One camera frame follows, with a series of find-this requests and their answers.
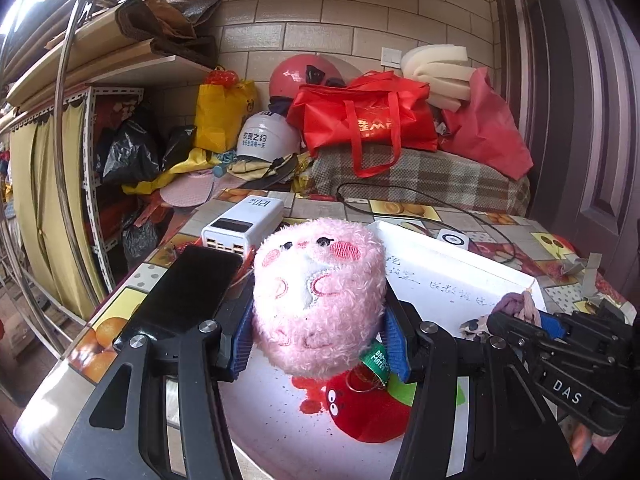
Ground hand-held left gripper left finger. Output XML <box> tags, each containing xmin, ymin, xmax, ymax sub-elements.
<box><xmin>52</xmin><ymin>272</ymin><xmax>257</xmax><ymax>480</ymax></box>

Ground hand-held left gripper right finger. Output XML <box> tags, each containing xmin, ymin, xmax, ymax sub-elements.
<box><xmin>382</xmin><ymin>285</ymin><xmax>563</xmax><ymax>480</ymax></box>

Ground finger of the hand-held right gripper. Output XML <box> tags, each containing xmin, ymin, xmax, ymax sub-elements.
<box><xmin>542</xmin><ymin>300</ymin><xmax>632</xmax><ymax>340</ymax></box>
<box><xmin>486</xmin><ymin>310</ymin><xmax>547</xmax><ymax>361</ymax></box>

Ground purple hair scrunchie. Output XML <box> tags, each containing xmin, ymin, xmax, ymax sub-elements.
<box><xmin>500</xmin><ymin>290</ymin><xmax>542</xmax><ymax>328</ymax></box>

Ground white shallow box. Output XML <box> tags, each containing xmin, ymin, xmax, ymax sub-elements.
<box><xmin>220</xmin><ymin>219</ymin><xmax>549</xmax><ymax>480</ymax></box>

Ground pink plush toy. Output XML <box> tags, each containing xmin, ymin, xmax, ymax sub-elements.
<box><xmin>251</xmin><ymin>217</ymin><xmax>387</xmax><ymax>380</ymax></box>

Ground patterned fabric scrap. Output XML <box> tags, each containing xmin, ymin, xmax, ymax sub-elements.
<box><xmin>459</xmin><ymin>316</ymin><xmax>490</xmax><ymax>337</ymax></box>

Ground grey tape piece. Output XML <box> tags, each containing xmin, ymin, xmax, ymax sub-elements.
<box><xmin>560</xmin><ymin>252</ymin><xmax>603</xmax><ymax>306</ymax></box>

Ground black smartphone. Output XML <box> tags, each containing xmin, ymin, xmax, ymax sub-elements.
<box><xmin>112</xmin><ymin>245</ymin><xmax>244</xmax><ymax>353</ymax></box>

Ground red apple plush toy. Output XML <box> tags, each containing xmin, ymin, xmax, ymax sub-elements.
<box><xmin>292</xmin><ymin>340</ymin><xmax>468</xmax><ymax>444</ymax></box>

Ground fruit print tablecloth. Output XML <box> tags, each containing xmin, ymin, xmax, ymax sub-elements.
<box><xmin>12</xmin><ymin>187</ymin><xmax>636</xmax><ymax>480</ymax></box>

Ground white power bank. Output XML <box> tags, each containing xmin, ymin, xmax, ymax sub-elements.
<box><xmin>201</xmin><ymin>195</ymin><xmax>285</xmax><ymax>256</ymax></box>

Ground crumpled black plastic bag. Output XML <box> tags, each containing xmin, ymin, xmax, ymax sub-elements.
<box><xmin>121</xmin><ymin>215</ymin><xmax>161</xmax><ymax>263</ymax></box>

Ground pink sun hat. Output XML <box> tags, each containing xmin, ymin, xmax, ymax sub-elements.
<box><xmin>160</xmin><ymin>167</ymin><xmax>216</xmax><ymax>208</ymax></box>

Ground black helmet visor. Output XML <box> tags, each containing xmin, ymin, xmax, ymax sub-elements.
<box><xmin>240</xmin><ymin>155</ymin><xmax>301</xmax><ymax>193</ymax></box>

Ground plaid covered box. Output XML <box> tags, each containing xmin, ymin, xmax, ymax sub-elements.
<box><xmin>305</xmin><ymin>147</ymin><xmax>531</xmax><ymax>218</ymax></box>

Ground yellow raincoat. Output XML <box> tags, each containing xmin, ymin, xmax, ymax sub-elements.
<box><xmin>122</xmin><ymin>147</ymin><xmax>221</xmax><ymax>196</ymax></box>

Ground small black plastic bag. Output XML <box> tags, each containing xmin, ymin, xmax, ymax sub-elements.
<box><xmin>160</xmin><ymin>125</ymin><xmax>198</xmax><ymax>171</ymax></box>

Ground white helmet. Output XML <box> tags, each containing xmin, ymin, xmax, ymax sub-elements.
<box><xmin>236</xmin><ymin>112</ymin><xmax>301</xmax><ymax>163</ymax></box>

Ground red plastic bag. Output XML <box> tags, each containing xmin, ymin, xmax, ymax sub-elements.
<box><xmin>440</xmin><ymin>67</ymin><xmax>535</xmax><ymax>181</ymax></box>

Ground large black plastic bag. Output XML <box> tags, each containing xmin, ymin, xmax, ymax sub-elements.
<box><xmin>100</xmin><ymin>120</ymin><xmax>161</xmax><ymax>186</ymax></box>

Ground purple door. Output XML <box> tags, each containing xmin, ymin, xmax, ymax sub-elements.
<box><xmin>492</xmin><ymin>0</ymin><xmax>640</xmax><ymax>311</ymax></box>

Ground white metal rack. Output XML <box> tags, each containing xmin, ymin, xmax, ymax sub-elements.
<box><xmin>75</xmin><ymin>85</ymin><xmax>146</xmax><ymax>291</ymax></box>

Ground yellow shopping bag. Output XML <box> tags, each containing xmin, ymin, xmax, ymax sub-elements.
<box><xmin>194</xmin><ymin>67</ymin><xmax>258</xmax><ymax>153</ymax></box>

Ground red tote bag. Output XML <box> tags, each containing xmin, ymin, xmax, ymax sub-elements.
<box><xmin>286</xmin><ymin>71</ymin><xmax>440</xmax><ymax>178</ymax></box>

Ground yellow curtain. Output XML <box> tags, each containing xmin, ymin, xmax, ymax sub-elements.
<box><xmin>7</xmin><ymin>105</ymin><xmax>101</xmax><ymax>321</ymax></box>

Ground pink helmet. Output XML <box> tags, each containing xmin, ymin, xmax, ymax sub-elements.
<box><xmin>269</xmin><ymin>54</ymin><xmax>361</xmax><ymax>103</ymax></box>

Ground white foam sheets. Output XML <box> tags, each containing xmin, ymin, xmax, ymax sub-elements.
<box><xmin>400</xmin><ymin>45</ymin><xmax>473</xmax><ymax>111</ymax></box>

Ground wooden shelf boards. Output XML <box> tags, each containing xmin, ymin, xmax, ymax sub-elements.
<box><xmin>5</xmin><ymin>10</ymin><xmax>216</xmax><ymax>111</ymax></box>

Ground brown folded bags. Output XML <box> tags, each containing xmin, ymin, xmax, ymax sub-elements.
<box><xmin>115</xmin><ymin>0</ymin><xmax>223</xmax><ymax>68</ymax></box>

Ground white wireless charger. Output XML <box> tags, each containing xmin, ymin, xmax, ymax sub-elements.
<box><xmin>434</xmin><ymin>229</ymin><xmax>473</xmax><ymax>251</ymax></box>

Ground black cable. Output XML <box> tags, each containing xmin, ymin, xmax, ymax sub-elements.
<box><xmin>336</xmin><ymin>181</ymin><xmax>517</xmax><ymax>265</ymax></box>

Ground steel pipe rail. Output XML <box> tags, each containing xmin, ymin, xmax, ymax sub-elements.
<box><xmin>0</xmin><ymin>0</ymin><xmax>146</xmax><ymax>356</ymax></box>

